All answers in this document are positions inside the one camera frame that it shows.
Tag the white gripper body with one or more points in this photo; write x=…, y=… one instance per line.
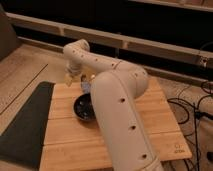
x=73, y=69

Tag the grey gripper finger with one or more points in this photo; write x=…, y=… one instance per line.
x=85, y=84

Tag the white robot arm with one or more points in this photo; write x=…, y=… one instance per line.
x=113, y=92

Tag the dark ceramic bowl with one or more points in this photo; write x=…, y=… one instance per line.
x=83, y=108

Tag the wooden table board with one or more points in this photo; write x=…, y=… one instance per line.
x=73, y=145

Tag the dark grey floor mat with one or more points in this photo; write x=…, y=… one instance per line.
x=23, y=139

